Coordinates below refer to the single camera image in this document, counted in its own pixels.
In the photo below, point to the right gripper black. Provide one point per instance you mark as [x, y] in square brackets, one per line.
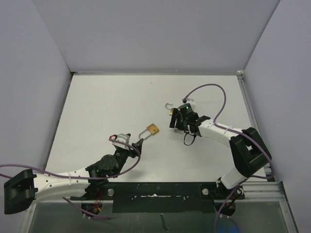
[177, 115]

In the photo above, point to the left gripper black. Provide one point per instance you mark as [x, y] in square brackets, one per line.
[137, 144]

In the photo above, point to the small brass padlock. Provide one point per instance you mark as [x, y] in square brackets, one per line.
[170, 107]

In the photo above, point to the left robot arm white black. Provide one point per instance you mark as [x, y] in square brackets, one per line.
[32, 185]

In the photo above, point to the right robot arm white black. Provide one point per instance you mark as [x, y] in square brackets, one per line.
[248, 150]

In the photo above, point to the long shackle brass padlock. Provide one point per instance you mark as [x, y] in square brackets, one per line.
[150, 130]

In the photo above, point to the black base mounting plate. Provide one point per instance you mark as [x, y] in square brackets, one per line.
[156, 197]

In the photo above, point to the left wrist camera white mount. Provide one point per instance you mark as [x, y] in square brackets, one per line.
[120, 140]

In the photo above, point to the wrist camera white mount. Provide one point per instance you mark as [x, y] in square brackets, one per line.
[189, 101]
[120, 140]

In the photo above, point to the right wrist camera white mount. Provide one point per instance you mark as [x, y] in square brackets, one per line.
[189, 101]

